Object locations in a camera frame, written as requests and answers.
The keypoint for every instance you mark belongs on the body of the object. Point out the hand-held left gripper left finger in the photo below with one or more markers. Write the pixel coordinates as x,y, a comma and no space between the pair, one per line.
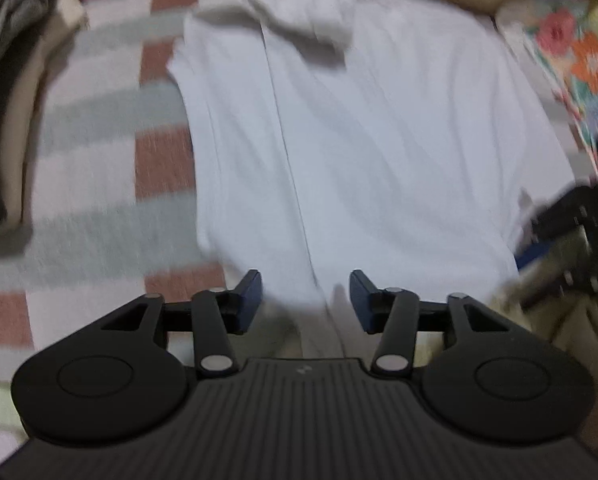
249,300

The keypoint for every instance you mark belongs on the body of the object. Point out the floral blanket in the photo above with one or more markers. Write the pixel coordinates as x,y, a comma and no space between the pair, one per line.
579,55

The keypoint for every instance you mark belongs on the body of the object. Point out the stack of folded clothes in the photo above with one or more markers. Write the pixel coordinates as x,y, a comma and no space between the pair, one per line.
9,20

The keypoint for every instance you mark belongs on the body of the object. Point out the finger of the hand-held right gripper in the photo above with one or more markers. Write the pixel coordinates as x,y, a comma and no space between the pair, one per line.
564,210

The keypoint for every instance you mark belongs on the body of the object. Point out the white sweatshirt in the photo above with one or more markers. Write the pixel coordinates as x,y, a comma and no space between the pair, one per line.
379,135

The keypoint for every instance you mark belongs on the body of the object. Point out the striped dog print rug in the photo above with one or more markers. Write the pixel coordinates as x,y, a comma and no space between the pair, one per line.
94,240

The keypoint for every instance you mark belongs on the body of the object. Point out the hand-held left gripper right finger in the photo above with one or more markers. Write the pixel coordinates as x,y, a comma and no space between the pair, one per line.
361,300

